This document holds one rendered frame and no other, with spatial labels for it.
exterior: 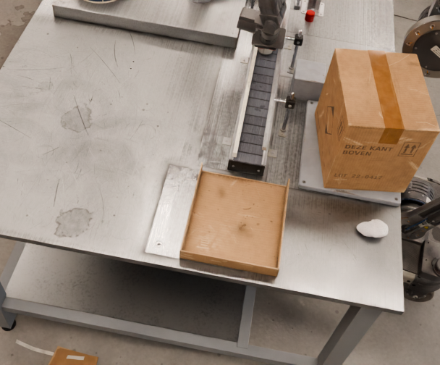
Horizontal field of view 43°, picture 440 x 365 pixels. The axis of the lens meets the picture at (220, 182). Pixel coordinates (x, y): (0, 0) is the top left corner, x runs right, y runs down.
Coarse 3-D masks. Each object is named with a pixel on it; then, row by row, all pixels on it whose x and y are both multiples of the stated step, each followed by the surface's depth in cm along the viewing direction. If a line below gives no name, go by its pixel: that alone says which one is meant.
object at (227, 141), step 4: (284, 44) 203; (288, 44) 203; (284, 48) 202; (288, 48) 202; (244, 60) 196; (248, 60) 194; (232, 136) 171; (224, 140) 173; (228, 140) 173; (224, 144) 172; (228, 144) 172; (268, 148) 169; (268, 152) 171; (272, 152) 171; (276, 152) 172; (272, 156) 170
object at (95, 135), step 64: (256, 0) 218; (384, 0) 225; (64, 64) 187; (128, 64) 190; (192, 64) 193; (0, 128) 168; (64, 128) 170; (128, 128) 173; (192, 128) 175; (0, 192) 155; (64, 192) 157; (128, 192) 158; (192, 192) 160; (320, 192) 164; (128, 256) 146; (320, 256) 151; (384, 256) 153
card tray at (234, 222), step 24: (216, 192) 160; (240, 192) 161; (264, 192) 162; (192, 216) 155; (216, 216) 156; (240, 216) 156; (264, 216) 157; (192, 240) 150; (216, 240) 151; (240, 240) 151; (264, 240) 152; (216, 264) 146; (240, 264) 144; (264, 264) 148
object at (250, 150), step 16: (256, 64) 188; (272, 64) 189; (256, 80) 183; (272, 80) 184; (256, 96) 179; (256, 112) 174; (256, 128) 170; (240, 144) 166; (256, 144) 167; (240, 160) 162; (256, 160) 163
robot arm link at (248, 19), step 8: (248, 8) 166; (240, 16) 165; (248, 16) 165; (256, 16) 165; (240, 24) 167; (248, 24) 166; (256, 24) 164; (264, 24) 161; (272, 24) 159; (272, 32) 162
